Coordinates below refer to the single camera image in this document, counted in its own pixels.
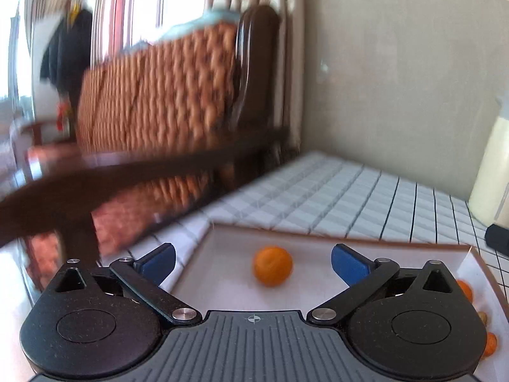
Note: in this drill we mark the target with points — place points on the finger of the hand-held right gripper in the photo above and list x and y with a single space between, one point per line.
499 239

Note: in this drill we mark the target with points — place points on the large orange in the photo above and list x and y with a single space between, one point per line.
273 265

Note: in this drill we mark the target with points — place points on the white black-checked tablecloth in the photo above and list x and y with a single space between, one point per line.
338 191

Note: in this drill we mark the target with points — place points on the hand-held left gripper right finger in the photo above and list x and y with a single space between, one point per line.
350 264

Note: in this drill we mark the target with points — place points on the dark hanging garment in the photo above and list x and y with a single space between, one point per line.
67 51

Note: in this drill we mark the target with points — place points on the wooden chair with woven cushion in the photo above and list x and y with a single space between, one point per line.
159 99

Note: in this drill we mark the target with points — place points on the cardboard box with white inside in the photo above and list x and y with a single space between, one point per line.
222 270

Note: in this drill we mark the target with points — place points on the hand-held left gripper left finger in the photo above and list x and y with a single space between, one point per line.
159 262

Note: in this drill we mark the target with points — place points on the brownish orange fruit piece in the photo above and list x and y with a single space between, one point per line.
490 344

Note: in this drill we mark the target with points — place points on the cream thermos jug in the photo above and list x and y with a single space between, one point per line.
491 175

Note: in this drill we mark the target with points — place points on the light blue cloth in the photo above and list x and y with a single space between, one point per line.
214 18

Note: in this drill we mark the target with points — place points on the small orange kumquat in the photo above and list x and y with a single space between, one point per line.
464 289

